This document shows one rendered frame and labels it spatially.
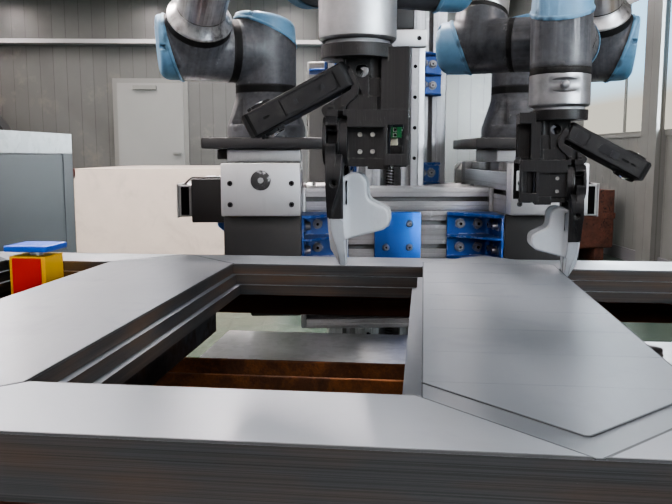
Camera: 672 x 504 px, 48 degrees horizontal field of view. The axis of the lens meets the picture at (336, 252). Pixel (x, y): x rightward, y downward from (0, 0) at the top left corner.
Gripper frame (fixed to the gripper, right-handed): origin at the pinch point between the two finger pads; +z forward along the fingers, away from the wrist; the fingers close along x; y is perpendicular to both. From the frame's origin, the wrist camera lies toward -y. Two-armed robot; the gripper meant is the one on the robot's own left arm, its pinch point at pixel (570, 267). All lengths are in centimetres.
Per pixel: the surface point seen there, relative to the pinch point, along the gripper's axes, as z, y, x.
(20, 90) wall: -115, 631, -1013
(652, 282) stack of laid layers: 2.3, -10.9, -2.2
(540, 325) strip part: 0.6, 8.5, 31.9
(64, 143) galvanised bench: -17, 91, -47
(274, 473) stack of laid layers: 2, 27, 62
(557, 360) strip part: 0.6, 9.0, 43.7
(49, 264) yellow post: 0, 69, 4
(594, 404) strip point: 1, 9, 54
